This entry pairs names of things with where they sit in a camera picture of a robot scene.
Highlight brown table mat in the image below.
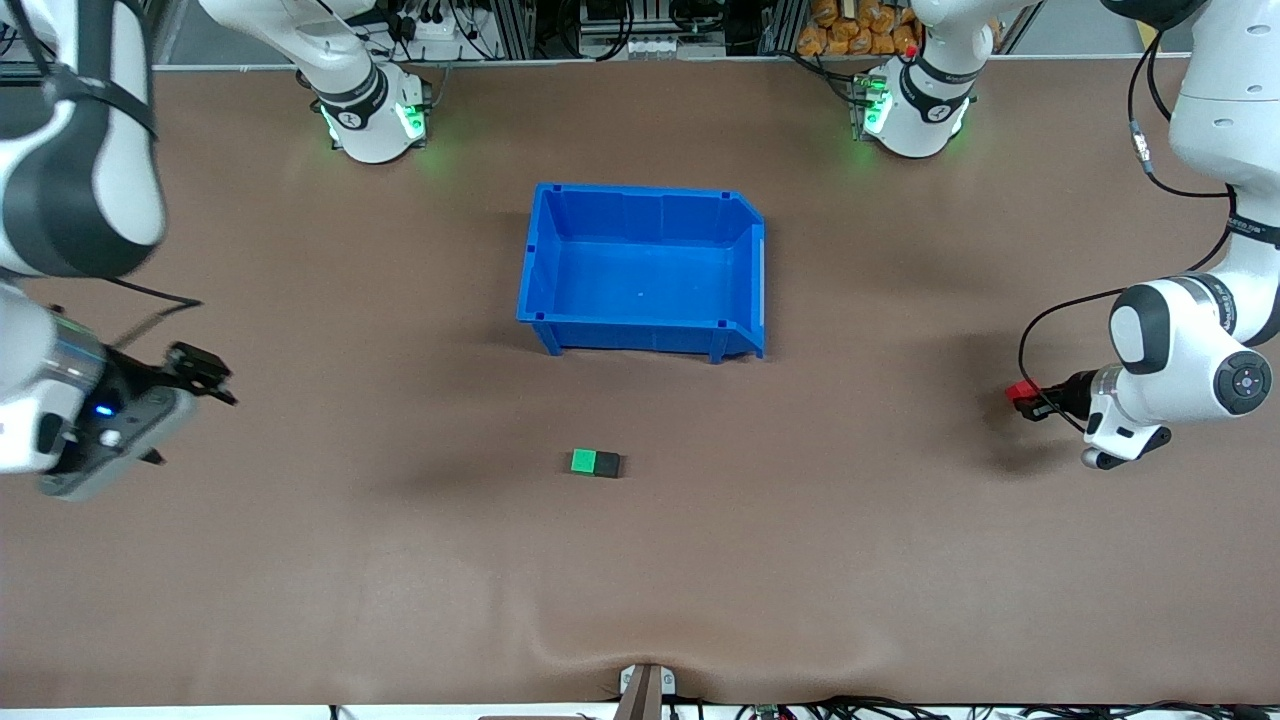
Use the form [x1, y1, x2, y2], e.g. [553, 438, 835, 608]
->
[0, 55, 1280, 707]

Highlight white power strip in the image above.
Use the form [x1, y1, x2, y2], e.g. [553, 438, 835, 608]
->
[398, 8, 488, 47]

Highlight orange snack bags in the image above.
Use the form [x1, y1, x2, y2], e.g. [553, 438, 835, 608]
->
[797, 0, 922, 58]

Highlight blue plastic storage bin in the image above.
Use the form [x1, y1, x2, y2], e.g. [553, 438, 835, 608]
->
[516, 182, 767, 365]

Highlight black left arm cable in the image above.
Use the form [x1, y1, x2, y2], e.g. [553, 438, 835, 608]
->
[1017, 25, 1237, 434]

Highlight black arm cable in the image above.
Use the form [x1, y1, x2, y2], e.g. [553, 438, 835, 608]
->
[1017, 25, 1237, 434]
[98, 273, 204, 353]

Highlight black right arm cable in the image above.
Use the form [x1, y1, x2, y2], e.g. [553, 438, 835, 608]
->
[98, 273, 204, 353]

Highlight black cable bundle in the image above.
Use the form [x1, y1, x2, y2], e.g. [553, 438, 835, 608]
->
[735, 695, 1280, 720]

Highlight grey metal camera bracket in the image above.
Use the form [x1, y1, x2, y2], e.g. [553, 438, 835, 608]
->
[618, 662, 677, 720]

